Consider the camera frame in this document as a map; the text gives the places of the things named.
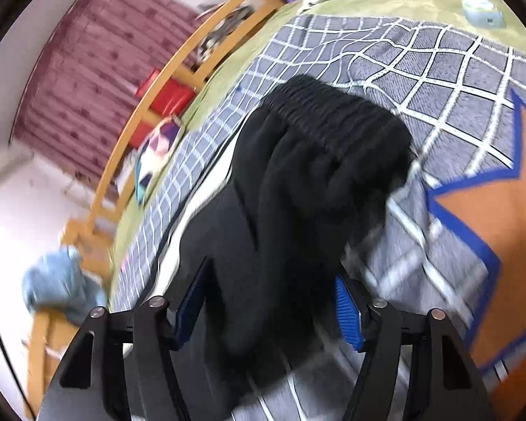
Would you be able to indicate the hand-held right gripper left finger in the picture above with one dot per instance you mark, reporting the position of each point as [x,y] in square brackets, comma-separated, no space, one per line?
[193,298]

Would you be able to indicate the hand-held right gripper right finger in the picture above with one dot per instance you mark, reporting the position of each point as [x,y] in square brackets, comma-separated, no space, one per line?
[347,311]

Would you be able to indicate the maroon striped curtain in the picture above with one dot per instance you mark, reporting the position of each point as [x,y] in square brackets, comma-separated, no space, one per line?
[96,61]

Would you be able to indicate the black pants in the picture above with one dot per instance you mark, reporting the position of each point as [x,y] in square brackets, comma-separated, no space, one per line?
[298,184]

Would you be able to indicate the blue plush elephant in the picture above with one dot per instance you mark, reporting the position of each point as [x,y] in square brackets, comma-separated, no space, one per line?
[57,280]

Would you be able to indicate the grey grid blanket with stars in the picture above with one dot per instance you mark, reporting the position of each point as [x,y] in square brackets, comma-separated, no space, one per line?
[442,96]

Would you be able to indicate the pile of grey white clutter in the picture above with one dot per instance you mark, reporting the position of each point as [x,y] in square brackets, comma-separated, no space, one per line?
[225,30]

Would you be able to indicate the geometric patterned pillow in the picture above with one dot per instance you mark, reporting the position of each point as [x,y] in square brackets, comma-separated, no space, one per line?
[155,162]

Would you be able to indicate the light blue small box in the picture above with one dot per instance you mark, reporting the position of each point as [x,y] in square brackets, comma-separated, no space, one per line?
[482,13]

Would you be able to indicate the wooden bed frame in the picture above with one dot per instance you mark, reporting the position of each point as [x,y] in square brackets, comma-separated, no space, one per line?
[127,140]

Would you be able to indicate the green bed sheet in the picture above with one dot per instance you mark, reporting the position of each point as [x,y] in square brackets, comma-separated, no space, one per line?
[228,79]

